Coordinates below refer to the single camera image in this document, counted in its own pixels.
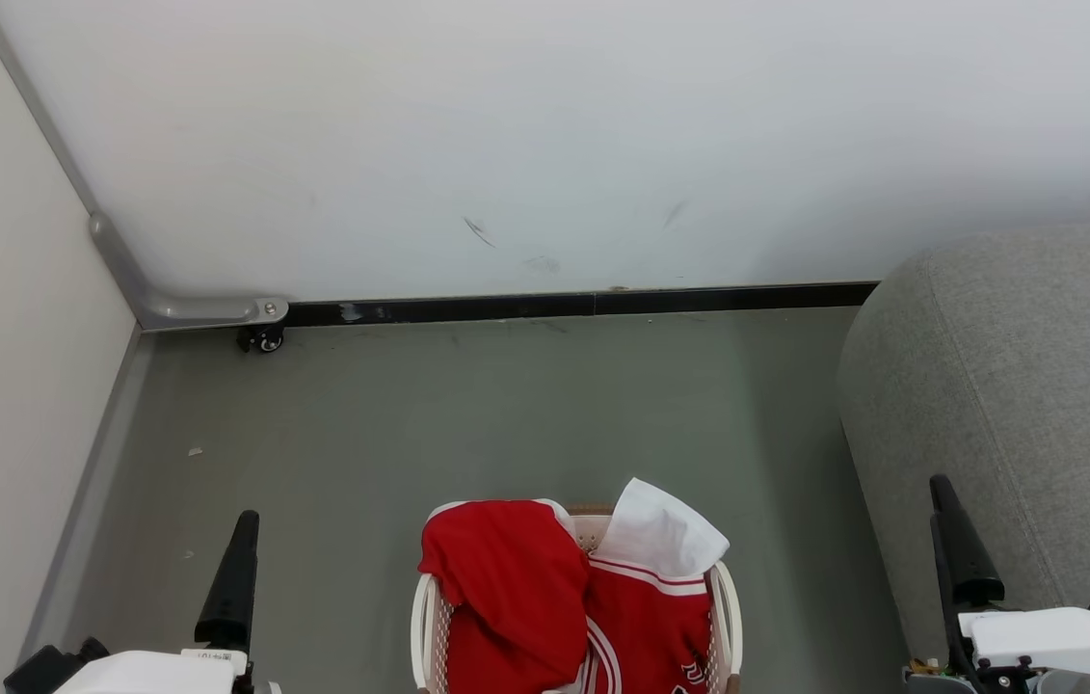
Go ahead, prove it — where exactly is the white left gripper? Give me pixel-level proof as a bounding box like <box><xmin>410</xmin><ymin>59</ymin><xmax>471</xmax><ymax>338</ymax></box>
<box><xmin>53</xmin><ymin>511</ymin><xmax>280</xmax><ymax>694</ymax></box>

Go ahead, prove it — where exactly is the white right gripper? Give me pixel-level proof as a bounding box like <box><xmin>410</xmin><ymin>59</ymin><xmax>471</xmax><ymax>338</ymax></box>
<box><xmin>930</xmin><ymin>475</ymin><xmax>1090</xmax><ymax>678</ymax></box>

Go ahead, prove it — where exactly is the plain red shirt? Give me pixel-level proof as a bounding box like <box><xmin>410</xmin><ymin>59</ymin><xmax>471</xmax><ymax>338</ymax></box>
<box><xmin>417</xmin><ymin>499</ymin><xmax>591</xmax><ymax>694</ymax></box>

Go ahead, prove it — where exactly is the white cloth garment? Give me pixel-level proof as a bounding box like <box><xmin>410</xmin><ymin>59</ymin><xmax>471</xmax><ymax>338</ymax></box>
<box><xmin>593</xmin><ymin>477</ymin><xmax>731</xmax><ymax>579</ymax></box>

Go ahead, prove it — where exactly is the red jersey with white stripes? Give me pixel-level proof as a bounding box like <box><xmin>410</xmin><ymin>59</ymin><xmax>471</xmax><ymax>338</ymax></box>
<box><xmin>545</xmin><ymin>554</ymin><xmax>711</xmax><ymax>694</ymax></box>

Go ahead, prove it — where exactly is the grey fabric sofa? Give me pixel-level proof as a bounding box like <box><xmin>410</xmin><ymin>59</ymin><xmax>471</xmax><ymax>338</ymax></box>
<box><xmin>837</xmin><ymin>224</ymin><xmax>1090</xmax><ymax>666</ymax></box>

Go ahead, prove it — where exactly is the cream plastic laundry basket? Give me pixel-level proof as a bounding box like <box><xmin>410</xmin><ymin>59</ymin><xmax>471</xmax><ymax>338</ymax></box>
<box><xmin>410</xmin><ymin>501</ymin><xmax>744</xmax><ymax>694</ymax></box>

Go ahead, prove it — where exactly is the black baseboard strip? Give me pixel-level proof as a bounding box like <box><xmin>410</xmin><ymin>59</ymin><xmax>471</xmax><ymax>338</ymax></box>
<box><xmin>286</xmin><ymin>280</ymin><xmax>881</xmax><ymax>327</ymax></box>

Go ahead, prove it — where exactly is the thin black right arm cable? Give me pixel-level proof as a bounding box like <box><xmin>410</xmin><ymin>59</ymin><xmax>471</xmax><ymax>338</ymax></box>
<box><xmin>940</xmin><ymin>578</ymin><xmax>979</xmax><ymax>681</ymax></box>

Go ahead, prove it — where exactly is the grey metal frame bracket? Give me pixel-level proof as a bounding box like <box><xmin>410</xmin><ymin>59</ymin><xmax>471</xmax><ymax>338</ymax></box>
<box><xmin>0</xmin><ymin>0</ymin><xmax>290</xmax><ymax>332</ymax></box>

